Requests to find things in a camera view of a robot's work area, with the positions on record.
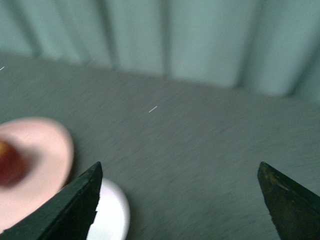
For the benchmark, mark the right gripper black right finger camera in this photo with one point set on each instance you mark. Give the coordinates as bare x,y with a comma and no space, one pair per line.
294,209

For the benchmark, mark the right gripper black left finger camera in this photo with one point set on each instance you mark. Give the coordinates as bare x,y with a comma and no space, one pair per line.
68,215

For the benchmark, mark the red apple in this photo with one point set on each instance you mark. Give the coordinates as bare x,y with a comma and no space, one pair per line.
12,164

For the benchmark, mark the pink bowl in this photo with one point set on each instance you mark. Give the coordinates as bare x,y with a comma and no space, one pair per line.
112,218

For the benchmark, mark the pink plate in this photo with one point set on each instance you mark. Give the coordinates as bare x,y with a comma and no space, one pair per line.
48,150

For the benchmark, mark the pale grey curtain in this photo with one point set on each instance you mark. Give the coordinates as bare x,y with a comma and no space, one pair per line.
270,47

